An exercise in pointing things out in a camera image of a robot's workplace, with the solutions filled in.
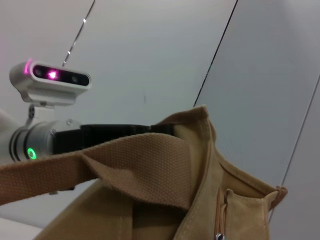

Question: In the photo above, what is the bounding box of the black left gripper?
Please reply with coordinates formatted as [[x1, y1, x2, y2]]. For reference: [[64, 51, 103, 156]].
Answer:
[[53, 123, 153, 156]]

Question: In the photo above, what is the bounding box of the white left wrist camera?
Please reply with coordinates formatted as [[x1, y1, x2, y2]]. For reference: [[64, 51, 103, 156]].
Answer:
[[9, 59, 92, 127]]

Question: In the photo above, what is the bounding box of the khaki canvas food bag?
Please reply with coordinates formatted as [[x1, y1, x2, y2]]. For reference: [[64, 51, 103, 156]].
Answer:
[[0, 104, 288, 240]]

